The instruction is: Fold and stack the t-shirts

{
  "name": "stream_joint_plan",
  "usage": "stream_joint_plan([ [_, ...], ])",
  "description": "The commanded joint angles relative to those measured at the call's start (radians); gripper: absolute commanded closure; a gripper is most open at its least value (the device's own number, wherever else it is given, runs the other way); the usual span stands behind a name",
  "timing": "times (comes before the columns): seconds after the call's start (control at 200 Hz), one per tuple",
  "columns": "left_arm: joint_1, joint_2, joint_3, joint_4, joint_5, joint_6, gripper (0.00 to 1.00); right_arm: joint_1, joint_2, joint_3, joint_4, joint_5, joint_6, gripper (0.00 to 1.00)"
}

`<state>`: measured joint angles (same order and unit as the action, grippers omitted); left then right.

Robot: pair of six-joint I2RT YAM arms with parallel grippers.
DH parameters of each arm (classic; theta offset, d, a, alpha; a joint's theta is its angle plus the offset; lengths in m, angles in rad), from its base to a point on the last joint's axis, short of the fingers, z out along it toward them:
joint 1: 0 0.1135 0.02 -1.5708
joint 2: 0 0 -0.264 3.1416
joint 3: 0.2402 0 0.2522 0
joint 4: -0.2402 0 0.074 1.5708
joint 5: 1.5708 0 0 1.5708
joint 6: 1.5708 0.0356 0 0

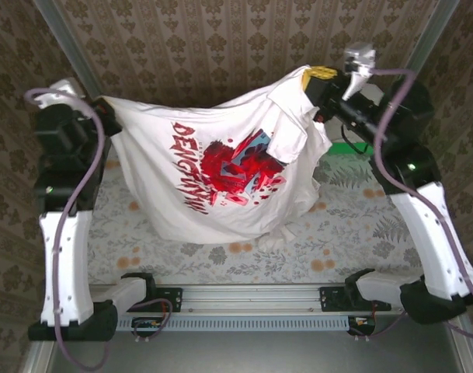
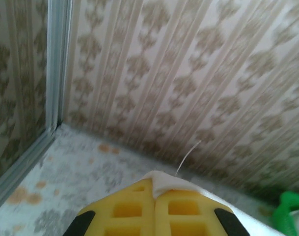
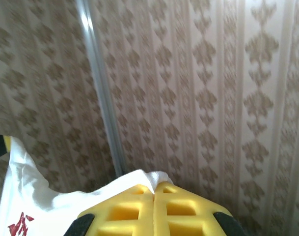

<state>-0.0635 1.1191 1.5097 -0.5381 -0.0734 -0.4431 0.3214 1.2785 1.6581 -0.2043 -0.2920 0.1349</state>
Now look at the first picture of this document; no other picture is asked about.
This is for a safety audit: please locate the floral table cloth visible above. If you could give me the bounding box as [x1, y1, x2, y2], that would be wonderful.
[86, 147, 419, 287]

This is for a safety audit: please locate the aluminium frame post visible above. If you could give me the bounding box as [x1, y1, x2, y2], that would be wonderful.
[33, 0, 105, 98]
[405, 0, 462, 75]

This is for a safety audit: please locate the green plastic basket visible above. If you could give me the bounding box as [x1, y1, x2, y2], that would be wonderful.
[328, 141, 371, 156]

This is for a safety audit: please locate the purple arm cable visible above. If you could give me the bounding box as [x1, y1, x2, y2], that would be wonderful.
[348, 68, 473, 341]
[24, 87, 175, 372]

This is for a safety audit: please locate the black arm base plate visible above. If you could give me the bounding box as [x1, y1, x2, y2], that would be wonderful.
[142, 285, 183, 314]
[319, 286, 356, 314]

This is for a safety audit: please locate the aluminium mounting rail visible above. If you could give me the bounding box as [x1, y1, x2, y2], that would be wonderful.
[88, 283, 404, 315]

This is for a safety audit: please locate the grey slotted cable duct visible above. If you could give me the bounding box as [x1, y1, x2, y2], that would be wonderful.
[115, 313, 350, 332]

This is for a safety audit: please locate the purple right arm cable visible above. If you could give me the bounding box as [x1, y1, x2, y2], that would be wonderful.
[348, 68, 473, 341]

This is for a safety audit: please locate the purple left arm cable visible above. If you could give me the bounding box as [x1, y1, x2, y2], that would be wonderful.
[24, 87, 175, 372]

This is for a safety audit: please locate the aluminium lower frame rail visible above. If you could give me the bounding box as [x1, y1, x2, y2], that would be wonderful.
[20, 341, 57, 373]
[447, 316, 473, 373]

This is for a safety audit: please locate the white t-shirt with red print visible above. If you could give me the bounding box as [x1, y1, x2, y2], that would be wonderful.
[98, 64, 334, 252]

